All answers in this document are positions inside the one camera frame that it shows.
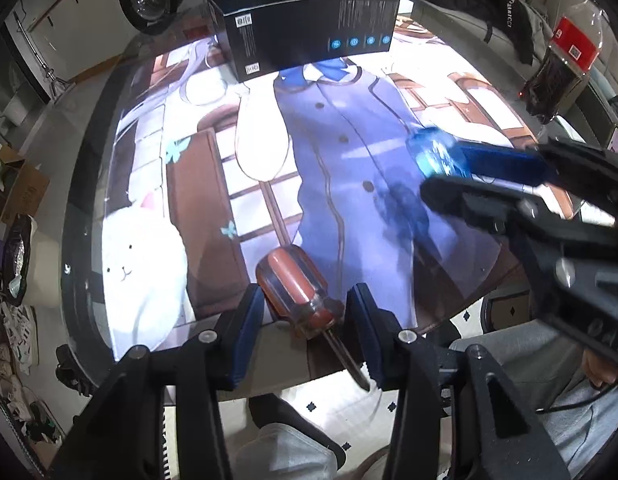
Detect black plastic bag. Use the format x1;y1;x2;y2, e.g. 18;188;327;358
0;212;36;306

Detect black cardboard box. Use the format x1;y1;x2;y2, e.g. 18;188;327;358
207;0;400;82

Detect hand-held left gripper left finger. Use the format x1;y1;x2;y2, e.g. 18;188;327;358
49;284;266;480

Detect person's right hand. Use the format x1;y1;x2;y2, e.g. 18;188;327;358
583;350;618;392

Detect printed desk mat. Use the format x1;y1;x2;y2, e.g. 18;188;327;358
101;10;576;367

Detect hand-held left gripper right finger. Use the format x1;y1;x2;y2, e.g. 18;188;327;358
345;283;572;480

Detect white bin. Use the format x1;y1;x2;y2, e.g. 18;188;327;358
1;95;28;127

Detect brown cardboard box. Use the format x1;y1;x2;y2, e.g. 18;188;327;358
0;145;50;226

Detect cola bottle with red label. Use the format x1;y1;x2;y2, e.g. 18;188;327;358
521;0;612;123

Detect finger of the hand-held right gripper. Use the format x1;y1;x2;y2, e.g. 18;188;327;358
454;135;618;196
420;176;618;247

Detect orange clear-handled screwdriver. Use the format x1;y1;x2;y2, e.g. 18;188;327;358
255;247;372;391

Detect person's grey pants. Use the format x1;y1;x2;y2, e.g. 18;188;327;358
234;317;618;480

